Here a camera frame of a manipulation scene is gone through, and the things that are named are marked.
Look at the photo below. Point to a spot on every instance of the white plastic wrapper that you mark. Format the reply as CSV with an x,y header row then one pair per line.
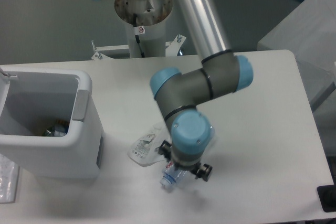
x,y
144,151

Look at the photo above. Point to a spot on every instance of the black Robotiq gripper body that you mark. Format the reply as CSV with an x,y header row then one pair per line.
x,y
188,162

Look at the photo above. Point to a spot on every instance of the black device at table edge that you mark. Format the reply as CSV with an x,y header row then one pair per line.
x,y
326,195

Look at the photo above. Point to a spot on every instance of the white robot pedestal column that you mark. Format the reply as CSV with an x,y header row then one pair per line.
x,y
144,22

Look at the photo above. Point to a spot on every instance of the clear plastic sheet packet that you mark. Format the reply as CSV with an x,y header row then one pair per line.
x,y
9,180

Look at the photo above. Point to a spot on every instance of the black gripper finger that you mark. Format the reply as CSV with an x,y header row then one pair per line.
x,y
203,171
165,150

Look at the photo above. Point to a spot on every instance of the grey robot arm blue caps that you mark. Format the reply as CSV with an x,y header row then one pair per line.
x,y
178,94

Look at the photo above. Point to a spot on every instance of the white trash can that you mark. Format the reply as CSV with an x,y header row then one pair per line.
x,y
32,99

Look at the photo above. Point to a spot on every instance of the white side table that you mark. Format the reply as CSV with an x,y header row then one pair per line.
x,y
309,33

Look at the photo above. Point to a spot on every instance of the clear crushed plastic bottle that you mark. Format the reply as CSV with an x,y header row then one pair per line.
x,y
172,176

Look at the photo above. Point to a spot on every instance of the white pedestal base frame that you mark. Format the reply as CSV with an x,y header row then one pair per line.
x,y
172,49

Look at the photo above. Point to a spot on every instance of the trash inside bin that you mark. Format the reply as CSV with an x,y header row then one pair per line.
x,y
58,129

